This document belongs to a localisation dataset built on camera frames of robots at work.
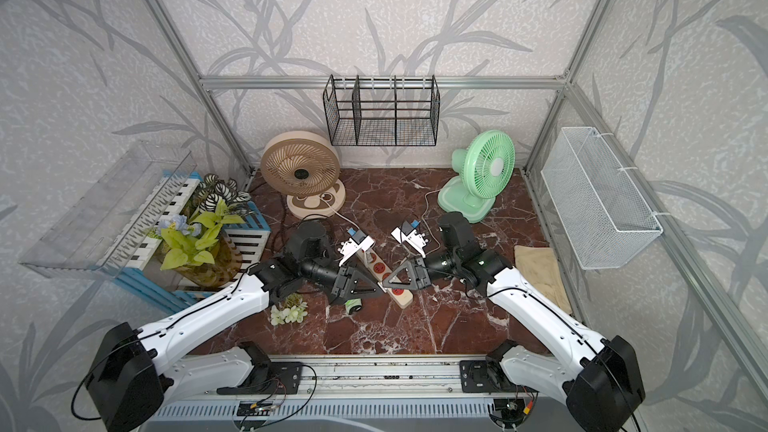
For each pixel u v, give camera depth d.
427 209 1.08
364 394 0.72
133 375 0.38
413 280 0.60
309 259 0.61
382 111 1.06
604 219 0.62
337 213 1.05
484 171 0.87
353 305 0.84
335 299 0.86
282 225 1.02
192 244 0.72
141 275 0.64
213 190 0.81
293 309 0.82
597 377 0.38
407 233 0.64
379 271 0.89
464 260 0.58
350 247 0.65
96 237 0.65
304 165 0.89
